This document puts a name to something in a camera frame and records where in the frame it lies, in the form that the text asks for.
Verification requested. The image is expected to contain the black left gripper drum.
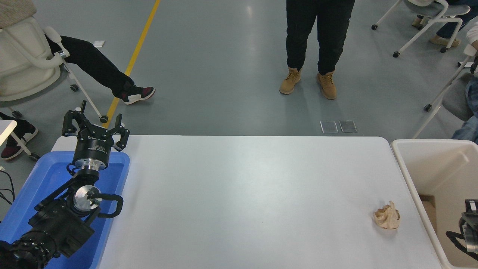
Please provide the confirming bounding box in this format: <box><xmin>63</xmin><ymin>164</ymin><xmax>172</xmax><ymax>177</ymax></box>
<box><xmin>73</xmin><ymin>126</ymin><xmax>116</xmax><ymax>165</ymax></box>

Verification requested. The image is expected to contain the tan paper ball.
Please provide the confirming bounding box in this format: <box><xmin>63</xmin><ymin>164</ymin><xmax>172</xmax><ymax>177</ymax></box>
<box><xmin>373</xmin><ymin>201</ymin><xmax>401</xmax><ymax>229</ymax></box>

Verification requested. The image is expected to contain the blue plastic tray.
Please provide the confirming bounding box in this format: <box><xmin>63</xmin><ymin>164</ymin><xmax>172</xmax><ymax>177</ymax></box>
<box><xmin>0</xmin><ymin>151</ymin><xmax>130</xmax><ymax>269</ymax></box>

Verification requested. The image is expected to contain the seated person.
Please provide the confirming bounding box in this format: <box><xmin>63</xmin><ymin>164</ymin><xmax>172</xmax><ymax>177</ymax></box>
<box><xmin>407</xmin><ymin>0</ymin><xmax>478</xmax><ymax>48</ymax></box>
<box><xmin>451</xmin><ymin>22</ymin><xmax>478</xmax><ymax>144</ymax></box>
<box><xmin>0</xmin><ymin>0</ymin><xmax>156</xmax><ymax>160</ymax></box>

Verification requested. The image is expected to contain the white office chair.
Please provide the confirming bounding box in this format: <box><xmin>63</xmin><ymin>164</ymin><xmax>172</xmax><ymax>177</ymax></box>
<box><xmin>0</xmin><ymin>17</ymin><xmax>109</xmax><ymax>124</ymax></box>

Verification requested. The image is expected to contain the standing person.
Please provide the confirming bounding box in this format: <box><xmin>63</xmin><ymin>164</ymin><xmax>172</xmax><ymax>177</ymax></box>
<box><xmin>279</xmin><ymin>0</ymin><xmax>355</xmax><ymax>100</ymax></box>

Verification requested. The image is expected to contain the large pale plastic bin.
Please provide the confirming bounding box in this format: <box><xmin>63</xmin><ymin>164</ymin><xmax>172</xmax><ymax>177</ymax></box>
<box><xmin>391</xmin><ymin>139</ymin><xmax>478</xmax><ymax>269</ymax></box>

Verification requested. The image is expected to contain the brown cardboard piece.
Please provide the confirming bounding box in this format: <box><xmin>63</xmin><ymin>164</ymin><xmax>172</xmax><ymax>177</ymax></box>
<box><xmin>418</xmin><ymin>194</ymin><xmax>437</xmax><ymax>234</ymax></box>

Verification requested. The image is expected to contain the white-framed grey-seat chair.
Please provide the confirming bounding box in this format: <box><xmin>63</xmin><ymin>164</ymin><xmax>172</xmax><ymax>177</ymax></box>
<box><xmin>413</xmin><ymin>45</ymin><xmax>478</xmax><ymax>139</ymax></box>
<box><xmin>372</xmin><ymin>0</ymin><xmax>471</xmax><ymax>58</ymax></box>

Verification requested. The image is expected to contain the black cable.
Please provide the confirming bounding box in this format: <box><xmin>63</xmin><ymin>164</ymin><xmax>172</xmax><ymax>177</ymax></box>
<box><xmin>0</xmin><ymin>166</ymin><xmax>15</xmax><ymax>205</ymax></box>

